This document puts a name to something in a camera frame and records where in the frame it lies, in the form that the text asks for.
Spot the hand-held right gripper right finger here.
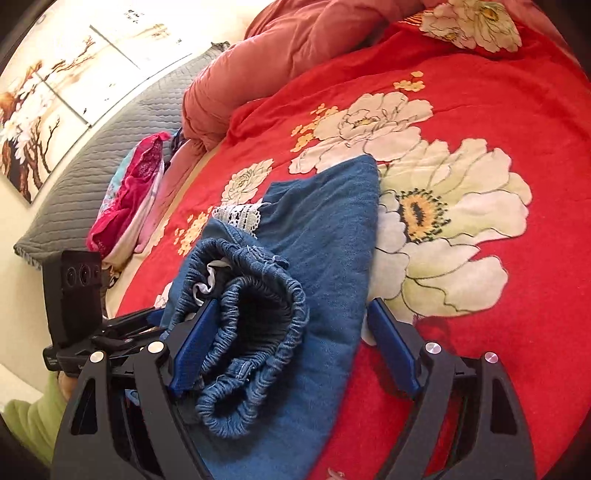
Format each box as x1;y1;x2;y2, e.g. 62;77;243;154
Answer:
365;297;537;480

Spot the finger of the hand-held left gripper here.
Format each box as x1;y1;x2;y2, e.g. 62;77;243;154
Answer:
103;307;163;339

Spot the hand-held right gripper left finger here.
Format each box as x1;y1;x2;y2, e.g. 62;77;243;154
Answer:
51;299;221;480

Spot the person's left forearm green sleeve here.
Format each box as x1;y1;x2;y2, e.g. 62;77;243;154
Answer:
2;371;71;468

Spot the beige bed sheet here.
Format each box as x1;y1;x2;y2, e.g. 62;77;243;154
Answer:
105;256;141;319

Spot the magenta clothes pile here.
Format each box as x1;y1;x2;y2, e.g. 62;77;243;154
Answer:
87;131;173;271

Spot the grey quilted headboard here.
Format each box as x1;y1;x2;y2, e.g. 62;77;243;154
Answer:
14;43;232;269

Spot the light pink cloth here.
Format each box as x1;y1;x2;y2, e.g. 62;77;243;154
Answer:
134;138;207;256

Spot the red floral blanket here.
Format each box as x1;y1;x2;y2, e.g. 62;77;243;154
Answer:
111;0;591;480

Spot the salmon pink quilt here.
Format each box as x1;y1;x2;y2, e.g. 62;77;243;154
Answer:
181;0;439;149

